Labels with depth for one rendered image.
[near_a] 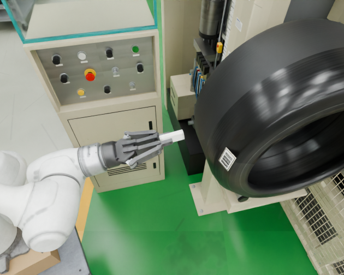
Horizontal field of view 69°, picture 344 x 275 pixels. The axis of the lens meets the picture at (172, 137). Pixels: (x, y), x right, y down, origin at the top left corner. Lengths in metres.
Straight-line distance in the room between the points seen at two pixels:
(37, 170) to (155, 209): 1.33
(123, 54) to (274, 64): 0.76
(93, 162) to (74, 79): 0.68
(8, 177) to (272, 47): 1.02
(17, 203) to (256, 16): 0.84
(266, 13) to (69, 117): 1.03
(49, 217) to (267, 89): 0.56
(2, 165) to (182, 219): 1.25
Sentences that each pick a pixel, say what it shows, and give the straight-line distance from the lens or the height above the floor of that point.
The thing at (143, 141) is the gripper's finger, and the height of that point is 1.24.
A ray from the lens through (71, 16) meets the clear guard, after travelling 1.14.
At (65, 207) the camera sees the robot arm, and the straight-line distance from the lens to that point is 0.63.
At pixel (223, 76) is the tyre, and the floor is 1.37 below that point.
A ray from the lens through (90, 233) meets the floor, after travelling 1.98.
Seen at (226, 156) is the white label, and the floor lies 1.25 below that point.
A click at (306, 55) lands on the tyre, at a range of 0.69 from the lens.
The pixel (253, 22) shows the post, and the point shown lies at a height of 1.42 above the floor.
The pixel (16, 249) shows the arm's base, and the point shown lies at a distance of 1.22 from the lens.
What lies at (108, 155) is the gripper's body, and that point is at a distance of 0.70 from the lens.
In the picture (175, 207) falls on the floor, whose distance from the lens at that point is 1.97.
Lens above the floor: 1.81
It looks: 51 degrees down
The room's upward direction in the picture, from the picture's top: straight up
